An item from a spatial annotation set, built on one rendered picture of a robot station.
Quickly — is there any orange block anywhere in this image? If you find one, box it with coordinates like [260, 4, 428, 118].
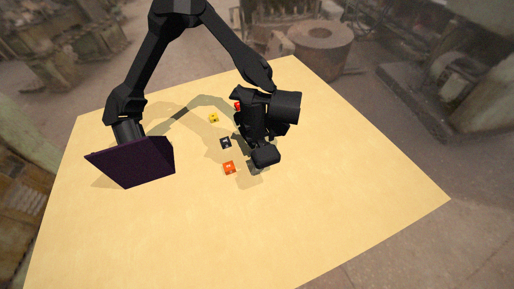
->
[222, 160, 236, 175]

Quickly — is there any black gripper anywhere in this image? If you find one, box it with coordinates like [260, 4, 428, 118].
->
[233, 111, 281, 169]

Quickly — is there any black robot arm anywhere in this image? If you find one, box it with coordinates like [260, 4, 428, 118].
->
[102, 0, 302, 145]

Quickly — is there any yellow block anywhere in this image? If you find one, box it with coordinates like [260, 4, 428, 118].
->
[208, 113, 219, 123]

